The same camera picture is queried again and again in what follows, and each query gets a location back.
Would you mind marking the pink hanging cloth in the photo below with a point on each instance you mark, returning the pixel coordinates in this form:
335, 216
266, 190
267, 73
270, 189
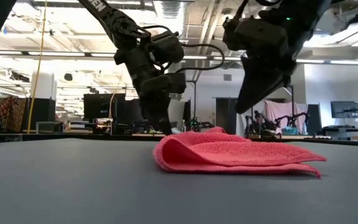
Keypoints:
275, 109

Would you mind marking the dark office desk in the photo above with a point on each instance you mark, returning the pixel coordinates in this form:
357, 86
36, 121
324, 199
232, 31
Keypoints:
340, 129

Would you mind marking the large black monitor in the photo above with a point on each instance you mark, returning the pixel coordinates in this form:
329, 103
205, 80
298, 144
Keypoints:
101, 105

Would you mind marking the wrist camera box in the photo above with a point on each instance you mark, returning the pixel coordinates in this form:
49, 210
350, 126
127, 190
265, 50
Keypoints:
259, 37
166, 46

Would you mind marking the robot arm with green light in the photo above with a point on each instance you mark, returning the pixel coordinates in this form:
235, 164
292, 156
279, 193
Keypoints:
194, 123

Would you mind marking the pink terry towel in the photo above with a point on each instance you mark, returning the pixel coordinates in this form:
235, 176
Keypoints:
228, 152

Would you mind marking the patterned hanging cloth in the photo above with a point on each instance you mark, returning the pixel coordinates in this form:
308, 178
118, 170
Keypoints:
11, 113

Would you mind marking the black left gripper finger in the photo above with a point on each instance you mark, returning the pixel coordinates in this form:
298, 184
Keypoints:
162, 118

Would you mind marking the background black robot arm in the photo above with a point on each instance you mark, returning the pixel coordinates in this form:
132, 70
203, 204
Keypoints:
256, 124
294, 117

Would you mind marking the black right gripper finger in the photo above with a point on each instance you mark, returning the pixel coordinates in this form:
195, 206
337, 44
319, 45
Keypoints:
256, 87

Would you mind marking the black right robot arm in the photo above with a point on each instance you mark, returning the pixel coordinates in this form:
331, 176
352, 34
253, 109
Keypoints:
309, 18

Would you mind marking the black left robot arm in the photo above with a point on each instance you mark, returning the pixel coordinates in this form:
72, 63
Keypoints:
104, 14

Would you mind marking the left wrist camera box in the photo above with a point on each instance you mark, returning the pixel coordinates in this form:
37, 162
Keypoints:
166, 46

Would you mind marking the teal object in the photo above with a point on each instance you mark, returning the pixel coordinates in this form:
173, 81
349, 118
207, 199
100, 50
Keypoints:
289, 130

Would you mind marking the grey bin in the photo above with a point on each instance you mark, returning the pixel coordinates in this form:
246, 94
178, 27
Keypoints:
48, 127

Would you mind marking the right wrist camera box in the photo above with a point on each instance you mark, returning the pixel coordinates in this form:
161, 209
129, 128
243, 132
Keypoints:
259, 37

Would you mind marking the silver ventilation duct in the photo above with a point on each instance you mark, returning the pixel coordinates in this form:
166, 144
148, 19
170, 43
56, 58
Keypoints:
171, 9

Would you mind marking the black cabinet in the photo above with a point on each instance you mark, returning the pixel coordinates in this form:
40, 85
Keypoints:
43, 110

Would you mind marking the dark partition panel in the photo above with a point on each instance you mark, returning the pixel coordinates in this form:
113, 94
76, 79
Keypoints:
314, 118

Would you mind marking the black table frame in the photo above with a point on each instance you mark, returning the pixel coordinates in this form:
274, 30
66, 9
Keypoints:
73, 137

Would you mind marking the black monitor on arm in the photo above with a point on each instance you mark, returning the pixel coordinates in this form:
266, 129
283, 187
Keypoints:
345, 109

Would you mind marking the black upright panel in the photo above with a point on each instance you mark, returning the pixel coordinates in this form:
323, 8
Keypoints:
225, 115

